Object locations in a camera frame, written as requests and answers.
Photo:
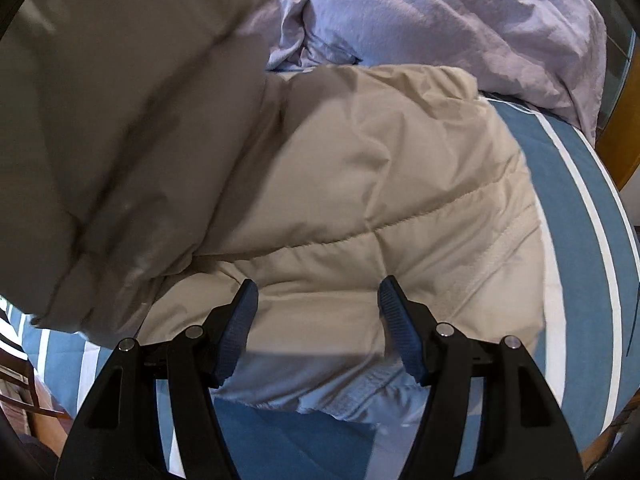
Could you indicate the blue white striped bedsheet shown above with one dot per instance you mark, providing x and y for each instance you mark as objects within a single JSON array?
[{"x": 575, "y": 259}]

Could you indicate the beige puffer jacket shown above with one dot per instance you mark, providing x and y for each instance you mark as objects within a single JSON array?
[{"x": 150, "y": 163}]

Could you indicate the large lavender pillow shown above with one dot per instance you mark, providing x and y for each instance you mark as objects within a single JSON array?
[{"x": 550, "y": 53}]

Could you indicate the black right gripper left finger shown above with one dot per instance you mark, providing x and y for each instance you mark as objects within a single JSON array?
[{"x": 116, "y": 433}]

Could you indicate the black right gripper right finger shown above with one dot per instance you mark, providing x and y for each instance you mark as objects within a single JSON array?
[{"x": 523, "y": 433}]

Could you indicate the dark wooden chair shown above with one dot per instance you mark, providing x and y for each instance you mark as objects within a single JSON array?
[{"x": 25, "y": 401}]

